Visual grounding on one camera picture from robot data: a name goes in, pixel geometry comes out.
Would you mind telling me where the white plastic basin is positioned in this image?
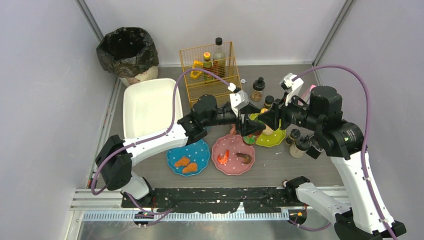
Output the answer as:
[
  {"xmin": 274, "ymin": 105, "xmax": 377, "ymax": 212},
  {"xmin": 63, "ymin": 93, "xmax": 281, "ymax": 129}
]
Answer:
[{"xmin": 123, "ymin": 78, "xmax": 183, "ymax": 139}]

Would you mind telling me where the white shaker bottle right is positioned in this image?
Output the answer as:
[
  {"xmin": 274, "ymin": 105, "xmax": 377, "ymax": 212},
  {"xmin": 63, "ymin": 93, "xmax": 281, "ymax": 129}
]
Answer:
[{"xmin": 289, "ymin": 135, "xmax": 312, "ymax": 159}]

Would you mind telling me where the pink mug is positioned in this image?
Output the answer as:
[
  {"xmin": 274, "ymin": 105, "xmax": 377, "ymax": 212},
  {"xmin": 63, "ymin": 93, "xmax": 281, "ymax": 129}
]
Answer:
[{"xmin": 229, "ymin": 124, "xmax": 237, "ymax": 136}]

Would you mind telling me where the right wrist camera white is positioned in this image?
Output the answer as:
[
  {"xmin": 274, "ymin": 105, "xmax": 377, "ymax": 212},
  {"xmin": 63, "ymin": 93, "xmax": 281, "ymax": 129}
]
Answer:
[{"xmin": 279, "ymin": 72, "xmax": 304, "ymax": 106}]

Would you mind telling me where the left fried chicken piece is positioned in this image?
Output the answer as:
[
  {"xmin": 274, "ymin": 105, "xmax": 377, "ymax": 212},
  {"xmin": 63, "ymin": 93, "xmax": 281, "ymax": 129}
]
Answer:
[{"xmin": 174, "ymin": 156, "xmax": 191, "ymax": 168}]

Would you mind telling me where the brown spice jar black cap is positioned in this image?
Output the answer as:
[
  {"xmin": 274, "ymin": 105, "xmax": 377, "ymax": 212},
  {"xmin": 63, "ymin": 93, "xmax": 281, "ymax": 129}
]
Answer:
[{"xmin": 250, "ymin": 77, "xmax": 266, "ymax": 102}]

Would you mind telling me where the fried chicken piece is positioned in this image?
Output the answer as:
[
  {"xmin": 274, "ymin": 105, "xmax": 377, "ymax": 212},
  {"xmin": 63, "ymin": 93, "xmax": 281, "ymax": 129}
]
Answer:
[
  {"xmin": 182, "ymin": 162, "xmax": 198, "ymax": 175},
  {"xmin": 174, "ymin": 156, "xmax": 191, "ymax": 168}
]

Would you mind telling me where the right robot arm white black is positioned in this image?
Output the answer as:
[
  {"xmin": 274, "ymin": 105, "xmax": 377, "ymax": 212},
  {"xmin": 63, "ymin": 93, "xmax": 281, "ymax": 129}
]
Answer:
[{"xmin": 258, "ymin": 86, "xmax": 407, "ymax": 240}]

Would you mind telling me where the brown shrimp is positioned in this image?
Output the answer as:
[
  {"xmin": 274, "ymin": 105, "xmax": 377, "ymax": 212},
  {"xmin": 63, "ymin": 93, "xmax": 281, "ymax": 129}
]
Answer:
[{"xmin": 235, "ymin": 152, "xmax": 252, "ymax": 165}]

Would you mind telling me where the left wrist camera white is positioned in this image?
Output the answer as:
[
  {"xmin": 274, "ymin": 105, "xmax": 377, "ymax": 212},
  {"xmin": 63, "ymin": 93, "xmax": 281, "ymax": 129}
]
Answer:
[{"xmin": 227, "ymin": 83, "xmax": 249, "ymax": 117}]

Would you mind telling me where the small dark pepper bottle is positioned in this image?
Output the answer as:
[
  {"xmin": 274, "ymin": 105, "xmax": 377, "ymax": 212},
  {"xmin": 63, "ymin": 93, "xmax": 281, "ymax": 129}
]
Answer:
[{"xmin": 263, "ymin": 95, "xmax": 275, "ymax": 110}]

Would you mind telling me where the steamed bun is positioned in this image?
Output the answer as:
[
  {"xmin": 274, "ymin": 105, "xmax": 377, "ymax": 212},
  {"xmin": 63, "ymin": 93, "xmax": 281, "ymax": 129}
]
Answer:
[{"xmin": 262, "ymin": 127, "xmax": 275, "ymax": 136}]

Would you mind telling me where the red shrimp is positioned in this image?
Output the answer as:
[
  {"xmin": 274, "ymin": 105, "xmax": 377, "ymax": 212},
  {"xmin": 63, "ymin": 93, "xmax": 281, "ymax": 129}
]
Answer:
[{"xmin": 216, "ymin": 149, "xmax": 230, "ymax": 166}]

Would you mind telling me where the trash bin with black bag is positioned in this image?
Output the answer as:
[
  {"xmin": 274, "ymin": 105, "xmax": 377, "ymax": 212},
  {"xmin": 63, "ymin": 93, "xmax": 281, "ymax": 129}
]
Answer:
[{"xmin": 96, "ymin": 27, "xmax": 159, "ymax": 87}]

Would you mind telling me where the tall clear oil bottle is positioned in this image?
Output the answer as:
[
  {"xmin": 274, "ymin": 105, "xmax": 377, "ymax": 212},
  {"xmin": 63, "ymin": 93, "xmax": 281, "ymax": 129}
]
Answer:
[{"xmin": 212, "ymin": 37, "xmax": 226, "ymax": 79}]

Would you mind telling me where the black base mount strip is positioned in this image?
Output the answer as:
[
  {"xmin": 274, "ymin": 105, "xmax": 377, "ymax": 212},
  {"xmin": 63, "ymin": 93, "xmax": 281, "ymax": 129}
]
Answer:
[{"xmin": 136, "ymin": 186, "xmax": 306, "ymax": 214}]

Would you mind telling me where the pink polka dot plate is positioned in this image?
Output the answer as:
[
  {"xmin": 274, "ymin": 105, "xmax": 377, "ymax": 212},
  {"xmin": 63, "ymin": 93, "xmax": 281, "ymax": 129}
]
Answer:
[{"xmin": 211, "ymin": 134, "xmax": 256, "ymax": 176}]

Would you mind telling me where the dark spice bottle right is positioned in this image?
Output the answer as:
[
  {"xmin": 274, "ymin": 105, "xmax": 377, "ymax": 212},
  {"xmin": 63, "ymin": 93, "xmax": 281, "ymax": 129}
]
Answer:
[{"xmin": 285, "ymin": 128, "xmax": 301, "ymax": 146}]

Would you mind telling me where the right fried chicken piece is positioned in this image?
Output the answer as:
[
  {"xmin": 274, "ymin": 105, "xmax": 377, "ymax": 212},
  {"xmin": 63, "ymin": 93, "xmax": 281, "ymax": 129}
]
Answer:
[{"xmin": 182, "ymin": 162, "xmax": 198, "ymax": 175}]

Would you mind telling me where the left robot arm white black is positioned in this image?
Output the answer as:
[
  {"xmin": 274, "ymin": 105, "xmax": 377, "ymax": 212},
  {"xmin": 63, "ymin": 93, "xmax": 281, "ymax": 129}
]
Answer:
[{"xmin": 91, "ymin": 91, "xmax": 266, "ymax": 200}]

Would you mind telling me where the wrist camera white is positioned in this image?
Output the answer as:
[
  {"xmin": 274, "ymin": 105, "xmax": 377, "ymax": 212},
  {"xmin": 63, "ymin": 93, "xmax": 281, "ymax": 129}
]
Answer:
[
  {"xmin": 279, "ymin": 72, "xmax": 304, "ymax": 106},
  {"xmin": 227, "ymin": 83, "xmax": 249, "ymax": 117}
]

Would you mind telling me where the blue polka dot plate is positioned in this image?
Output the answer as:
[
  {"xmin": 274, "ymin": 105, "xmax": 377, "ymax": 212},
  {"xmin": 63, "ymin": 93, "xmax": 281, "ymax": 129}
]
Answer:
[{"xmin": 166, "ymin": 140, "xmax": 211, "ymax": 177}]

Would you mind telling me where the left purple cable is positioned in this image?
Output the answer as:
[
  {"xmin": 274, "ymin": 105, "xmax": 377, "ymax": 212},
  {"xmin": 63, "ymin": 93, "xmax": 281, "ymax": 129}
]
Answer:
[{"xmin": 90, "ymin": 67, "xmax": 233, "ymax": 196}]

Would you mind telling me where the green polka dot plate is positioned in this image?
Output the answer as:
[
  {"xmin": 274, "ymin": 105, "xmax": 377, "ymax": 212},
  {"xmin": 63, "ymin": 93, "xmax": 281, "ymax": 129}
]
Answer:
[{"xmin": 255, "ymin": 129, "xmax": 286, "ymax": 148}]

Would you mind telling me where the sauce bottle yellow cap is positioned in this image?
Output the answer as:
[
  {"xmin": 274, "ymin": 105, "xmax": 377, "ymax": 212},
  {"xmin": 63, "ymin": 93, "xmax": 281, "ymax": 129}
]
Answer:
[
  {"xmin": 242, "ymin": 108, "xmax": 268, "ymax": 145},
  {"xmin": 202, "ymin": 51, "xmax": 214, "ymax": 82}
]

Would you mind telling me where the pink box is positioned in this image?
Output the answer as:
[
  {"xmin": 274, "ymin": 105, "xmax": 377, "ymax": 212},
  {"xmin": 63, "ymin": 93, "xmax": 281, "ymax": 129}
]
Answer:
[{"xmin": 300, "ymin": 84, "xmax": 317, "ymax": 105}]

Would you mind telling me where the yellow plastic toy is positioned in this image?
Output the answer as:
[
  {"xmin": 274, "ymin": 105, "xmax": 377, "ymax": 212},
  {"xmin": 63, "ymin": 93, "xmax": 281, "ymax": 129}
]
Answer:
[{"xmin": 190, "ymin": 60, "xmax": 203, "ymax": 79}]

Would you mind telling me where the yellow wire basket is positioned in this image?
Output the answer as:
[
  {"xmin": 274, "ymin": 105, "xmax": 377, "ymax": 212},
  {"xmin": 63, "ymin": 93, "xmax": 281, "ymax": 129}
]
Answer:
[{"xmin": 179, "ymin": 41, "xmax": 241, "ymax": 106}]

